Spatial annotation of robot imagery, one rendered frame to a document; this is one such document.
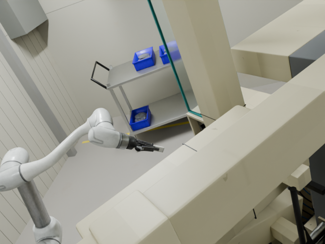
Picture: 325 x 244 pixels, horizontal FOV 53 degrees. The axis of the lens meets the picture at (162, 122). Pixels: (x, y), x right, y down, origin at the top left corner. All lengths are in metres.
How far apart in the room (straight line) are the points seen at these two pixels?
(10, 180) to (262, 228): 1.32
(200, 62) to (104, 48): 3.80
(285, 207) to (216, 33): 0.59
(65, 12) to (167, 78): 1.67
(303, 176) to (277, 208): 0.19
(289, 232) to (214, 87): 0.53
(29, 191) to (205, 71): 1.37
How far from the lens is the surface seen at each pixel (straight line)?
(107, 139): 1.73
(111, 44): 4.81
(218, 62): 1.18
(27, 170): 1.86
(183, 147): 0.97
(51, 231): 2.32
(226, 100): 1.24
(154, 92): 4.98
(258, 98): 2.08
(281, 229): 1.01
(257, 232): 0.99
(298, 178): 0.87
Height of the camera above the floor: 2.34
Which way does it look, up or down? 30 degrees down
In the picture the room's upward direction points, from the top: 23 degrees counter-clockwise
